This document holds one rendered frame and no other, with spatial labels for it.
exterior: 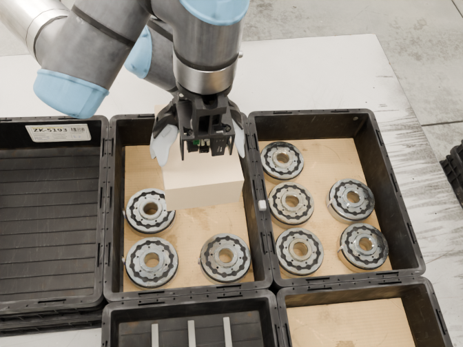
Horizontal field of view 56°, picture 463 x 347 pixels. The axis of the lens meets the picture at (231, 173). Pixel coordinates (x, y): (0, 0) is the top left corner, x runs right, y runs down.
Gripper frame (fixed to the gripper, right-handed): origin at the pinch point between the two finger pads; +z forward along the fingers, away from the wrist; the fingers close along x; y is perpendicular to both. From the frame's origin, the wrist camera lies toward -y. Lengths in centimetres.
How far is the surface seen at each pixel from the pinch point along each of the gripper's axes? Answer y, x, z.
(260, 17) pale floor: -155, 65, 110
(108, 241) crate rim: 7.1, -16.8, 16.7
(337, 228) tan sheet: 7.7, 31.0, 26.7
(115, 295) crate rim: 17.1, -16.2, 16.7
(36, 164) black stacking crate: -17.6, -32.5, 27.0
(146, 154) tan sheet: -17.1, -8.3, 26.8
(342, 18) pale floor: -151, 114, 110
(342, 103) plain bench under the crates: -36, 52, 40
